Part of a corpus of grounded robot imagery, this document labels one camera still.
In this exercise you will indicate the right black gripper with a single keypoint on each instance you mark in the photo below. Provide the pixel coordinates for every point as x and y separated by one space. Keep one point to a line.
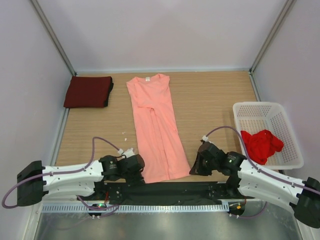
197 169

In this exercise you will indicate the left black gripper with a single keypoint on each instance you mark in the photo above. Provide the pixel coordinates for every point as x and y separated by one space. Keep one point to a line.
138 179

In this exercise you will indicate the pink t-shirt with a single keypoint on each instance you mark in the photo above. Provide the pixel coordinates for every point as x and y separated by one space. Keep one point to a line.
157 136

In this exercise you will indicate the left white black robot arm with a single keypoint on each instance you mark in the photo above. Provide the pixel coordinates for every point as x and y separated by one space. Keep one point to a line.
37 182

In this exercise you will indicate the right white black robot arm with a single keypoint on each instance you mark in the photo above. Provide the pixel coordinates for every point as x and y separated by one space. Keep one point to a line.
297 196

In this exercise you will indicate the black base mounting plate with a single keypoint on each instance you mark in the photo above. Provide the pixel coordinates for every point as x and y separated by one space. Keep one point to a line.
165 193

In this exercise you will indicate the white plastic basket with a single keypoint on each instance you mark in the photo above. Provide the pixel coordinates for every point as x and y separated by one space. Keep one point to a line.
255 116

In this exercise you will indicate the folded black t-shirt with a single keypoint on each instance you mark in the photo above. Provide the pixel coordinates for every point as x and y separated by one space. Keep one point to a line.
110 88

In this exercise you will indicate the folded dark red t-shirt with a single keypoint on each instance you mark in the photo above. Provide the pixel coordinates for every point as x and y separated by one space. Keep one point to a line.
86 92

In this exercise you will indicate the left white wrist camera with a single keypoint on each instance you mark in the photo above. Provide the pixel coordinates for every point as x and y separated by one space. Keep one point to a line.
126 153

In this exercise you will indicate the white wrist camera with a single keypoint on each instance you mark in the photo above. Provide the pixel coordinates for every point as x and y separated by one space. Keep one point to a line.
126 153
205 138

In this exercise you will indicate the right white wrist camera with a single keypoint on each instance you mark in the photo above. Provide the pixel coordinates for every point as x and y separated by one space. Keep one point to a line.
205 138

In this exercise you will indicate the white slotted cable duct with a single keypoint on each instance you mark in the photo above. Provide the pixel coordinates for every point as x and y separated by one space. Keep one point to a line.
80 208

